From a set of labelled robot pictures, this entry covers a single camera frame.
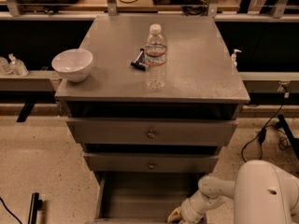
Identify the grey drawer cabinet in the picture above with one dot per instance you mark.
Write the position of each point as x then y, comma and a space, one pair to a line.
201, 82

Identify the black and white razor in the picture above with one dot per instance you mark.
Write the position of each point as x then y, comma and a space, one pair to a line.
139, 62

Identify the clear sanitizer bottle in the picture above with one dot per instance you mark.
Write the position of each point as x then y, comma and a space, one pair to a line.
18, 67

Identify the black stand bottom left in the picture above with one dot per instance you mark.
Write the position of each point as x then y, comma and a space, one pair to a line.
35, 205

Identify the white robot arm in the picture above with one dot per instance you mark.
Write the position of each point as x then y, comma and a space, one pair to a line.
262, 194

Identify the black bracket left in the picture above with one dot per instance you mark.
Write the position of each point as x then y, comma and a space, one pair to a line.
25, 111

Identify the white bowl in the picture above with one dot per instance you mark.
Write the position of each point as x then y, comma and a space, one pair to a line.
73, 64

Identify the grey top drawer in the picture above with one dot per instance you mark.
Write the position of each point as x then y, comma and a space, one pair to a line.
168, 132

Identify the grey drawer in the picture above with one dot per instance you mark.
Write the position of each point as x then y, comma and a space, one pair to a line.
168, 132
141, 198
130, 162

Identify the grey bottom drawer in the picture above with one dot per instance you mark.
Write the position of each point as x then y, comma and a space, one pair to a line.
141, 198

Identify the grey metal shelf rail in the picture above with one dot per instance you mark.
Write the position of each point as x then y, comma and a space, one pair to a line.
34, 81

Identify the clear plastic water bottle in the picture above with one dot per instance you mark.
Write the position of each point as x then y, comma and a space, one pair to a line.
156, 58

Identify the white pump dispenser bottle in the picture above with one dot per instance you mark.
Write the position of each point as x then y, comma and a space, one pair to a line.
234, 56

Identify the clear round bottle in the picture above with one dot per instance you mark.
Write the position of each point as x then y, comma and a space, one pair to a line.
4, 66

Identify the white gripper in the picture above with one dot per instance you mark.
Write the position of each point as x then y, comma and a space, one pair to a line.
188, 211

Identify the black table leg right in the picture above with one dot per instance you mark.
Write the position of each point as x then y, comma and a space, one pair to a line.
294, 141

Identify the grey middle drawer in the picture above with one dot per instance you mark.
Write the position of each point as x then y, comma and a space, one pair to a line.
130, 162

